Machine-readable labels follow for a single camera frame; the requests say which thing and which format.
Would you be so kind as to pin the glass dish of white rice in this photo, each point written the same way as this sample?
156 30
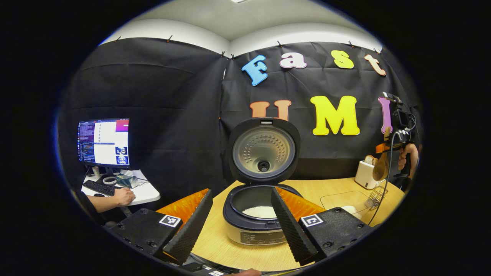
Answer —
341 199

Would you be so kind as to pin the toasted bread slice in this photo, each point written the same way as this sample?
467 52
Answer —
370 160

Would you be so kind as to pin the computer monitor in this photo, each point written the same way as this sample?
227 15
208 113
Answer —
103 143

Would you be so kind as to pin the white toaster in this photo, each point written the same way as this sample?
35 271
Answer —
364 175

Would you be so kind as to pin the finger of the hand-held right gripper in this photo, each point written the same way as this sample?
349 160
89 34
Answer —
381 148

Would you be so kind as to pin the white tape roll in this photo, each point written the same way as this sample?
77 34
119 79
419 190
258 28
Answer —
109 180

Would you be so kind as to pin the clear plastic bag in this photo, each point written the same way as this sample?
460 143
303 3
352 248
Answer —
127 181

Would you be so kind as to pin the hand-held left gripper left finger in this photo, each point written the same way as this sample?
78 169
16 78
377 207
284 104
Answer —
188 230

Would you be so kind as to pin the black keyboard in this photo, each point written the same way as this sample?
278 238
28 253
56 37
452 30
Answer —
99 188

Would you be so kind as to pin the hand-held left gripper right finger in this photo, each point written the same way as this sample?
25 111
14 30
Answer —
291 226

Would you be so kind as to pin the black silver rice cooker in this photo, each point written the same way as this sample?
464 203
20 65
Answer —
264 149

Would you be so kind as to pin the black backdrop cloth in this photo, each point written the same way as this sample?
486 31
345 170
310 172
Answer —
172 96

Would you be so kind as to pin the white side table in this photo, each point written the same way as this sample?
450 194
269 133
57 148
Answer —
147 195

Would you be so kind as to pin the wooden spoon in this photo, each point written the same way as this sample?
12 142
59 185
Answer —
380 168

